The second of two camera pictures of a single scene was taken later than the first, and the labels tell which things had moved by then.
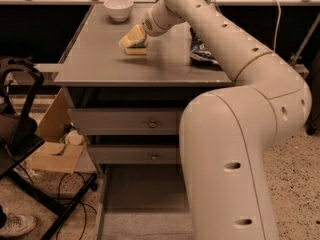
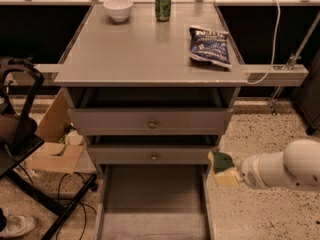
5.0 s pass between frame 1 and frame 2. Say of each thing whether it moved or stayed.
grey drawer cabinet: stayed
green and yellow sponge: moved
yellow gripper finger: moved
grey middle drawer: stayed
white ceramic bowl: stayed
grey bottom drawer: stayed
